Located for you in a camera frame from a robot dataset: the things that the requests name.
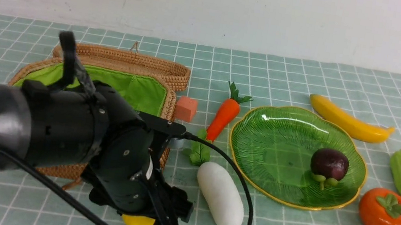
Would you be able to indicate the orange toy persimmon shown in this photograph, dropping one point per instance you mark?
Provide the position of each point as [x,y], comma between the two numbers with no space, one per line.
[380,206]

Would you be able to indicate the green glass leaf plate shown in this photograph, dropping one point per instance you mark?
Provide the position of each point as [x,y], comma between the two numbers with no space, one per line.
[272,148]

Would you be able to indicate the salmon pink foam cube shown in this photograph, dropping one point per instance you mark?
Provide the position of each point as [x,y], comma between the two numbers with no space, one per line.
[186,108]

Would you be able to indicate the yellow toy lemon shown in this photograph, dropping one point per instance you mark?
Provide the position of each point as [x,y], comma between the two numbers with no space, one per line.
[137,220]

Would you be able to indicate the orange toy carrot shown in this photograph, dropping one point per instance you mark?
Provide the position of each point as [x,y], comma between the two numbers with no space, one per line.
[227,112]

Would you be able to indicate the woven rattan basket green lining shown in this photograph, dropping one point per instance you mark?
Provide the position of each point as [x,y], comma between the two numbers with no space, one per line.
[140,91]

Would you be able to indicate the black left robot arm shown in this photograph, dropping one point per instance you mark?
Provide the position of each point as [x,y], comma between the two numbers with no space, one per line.
[16,117]

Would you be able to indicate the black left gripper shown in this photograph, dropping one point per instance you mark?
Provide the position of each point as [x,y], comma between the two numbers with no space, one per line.
[127,174]

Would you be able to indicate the teal checkered tablecloth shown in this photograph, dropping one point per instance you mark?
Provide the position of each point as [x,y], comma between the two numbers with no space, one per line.
[371,95]

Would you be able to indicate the white toy radish green leaves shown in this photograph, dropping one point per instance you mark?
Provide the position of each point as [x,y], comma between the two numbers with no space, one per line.
[217,187]

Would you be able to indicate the purple toy mangosteen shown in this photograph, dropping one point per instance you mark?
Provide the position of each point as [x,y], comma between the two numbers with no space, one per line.
[328,167]

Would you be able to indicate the yellow toy banana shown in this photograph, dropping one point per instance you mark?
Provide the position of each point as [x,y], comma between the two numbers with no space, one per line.
[355,128]

